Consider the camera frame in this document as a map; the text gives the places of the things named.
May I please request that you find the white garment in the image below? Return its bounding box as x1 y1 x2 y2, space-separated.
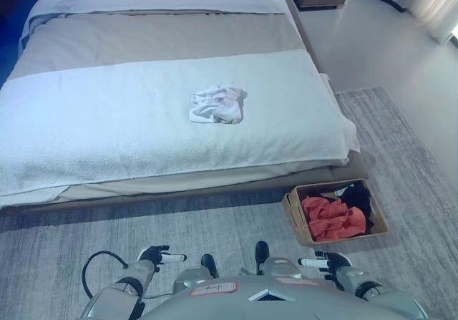
188 82 249 125

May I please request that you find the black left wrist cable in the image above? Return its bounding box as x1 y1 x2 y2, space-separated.
81 250 130 298

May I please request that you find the white curtain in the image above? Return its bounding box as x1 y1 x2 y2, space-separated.
407 0 458 44

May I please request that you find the black garment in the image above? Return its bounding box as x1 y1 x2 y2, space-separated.
309 182 376 228

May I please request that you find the woven wicker basket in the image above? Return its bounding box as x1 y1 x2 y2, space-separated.
281 178 390 246

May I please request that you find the silver left robot leg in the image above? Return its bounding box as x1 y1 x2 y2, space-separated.
171 253 221 296

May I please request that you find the grey rug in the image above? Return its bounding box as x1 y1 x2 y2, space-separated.
0 86 458 320

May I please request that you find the silver right robot leg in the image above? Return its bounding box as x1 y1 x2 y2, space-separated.
239 241 312 281

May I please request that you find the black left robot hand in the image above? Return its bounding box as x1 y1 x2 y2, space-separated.
137 245 187 273

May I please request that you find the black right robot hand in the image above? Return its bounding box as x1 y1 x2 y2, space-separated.
297 251 354 281

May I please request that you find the silver robot leg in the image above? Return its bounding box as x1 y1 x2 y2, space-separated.
239 241 312 281
171 253 221 296

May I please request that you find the orange garment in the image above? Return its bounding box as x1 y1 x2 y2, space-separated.
301 196 368 242

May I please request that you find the silver robot torso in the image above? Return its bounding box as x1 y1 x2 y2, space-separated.
142 276 412 320

